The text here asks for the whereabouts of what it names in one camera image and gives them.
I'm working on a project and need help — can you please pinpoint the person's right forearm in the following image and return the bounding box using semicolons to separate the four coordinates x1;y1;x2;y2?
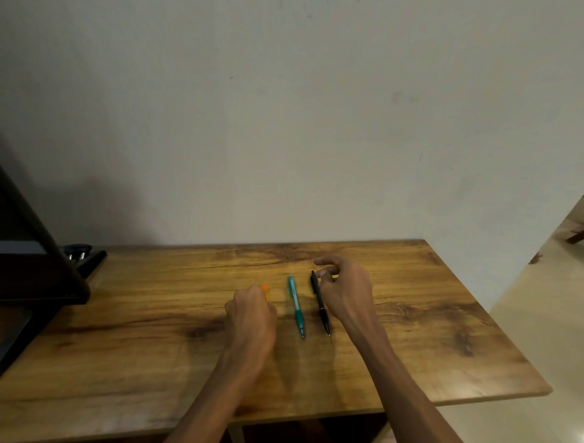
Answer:
343;319;464;443

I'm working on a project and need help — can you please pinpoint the person's left forearm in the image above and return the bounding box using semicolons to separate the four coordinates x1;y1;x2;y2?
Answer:
163;354;267;443

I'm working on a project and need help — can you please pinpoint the person's right hand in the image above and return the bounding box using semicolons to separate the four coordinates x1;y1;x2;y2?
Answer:
313;254;377;332

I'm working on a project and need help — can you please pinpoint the black pen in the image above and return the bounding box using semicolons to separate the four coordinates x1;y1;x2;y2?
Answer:
310;270;332;338

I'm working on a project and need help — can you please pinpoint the black monitor stand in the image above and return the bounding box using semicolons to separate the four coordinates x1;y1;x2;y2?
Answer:
0;305;38;377

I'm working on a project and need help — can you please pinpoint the teal pen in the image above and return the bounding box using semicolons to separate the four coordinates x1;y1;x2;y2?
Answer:
287;275;306;339

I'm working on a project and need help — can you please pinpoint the black monitor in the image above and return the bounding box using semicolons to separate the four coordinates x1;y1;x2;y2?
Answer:
0;163;90;307

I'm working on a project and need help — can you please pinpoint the person's left hand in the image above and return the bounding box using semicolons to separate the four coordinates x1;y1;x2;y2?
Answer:
224;287;278;367

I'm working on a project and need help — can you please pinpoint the black clamp with round knob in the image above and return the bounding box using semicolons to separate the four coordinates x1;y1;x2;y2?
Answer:
63;244;108;280

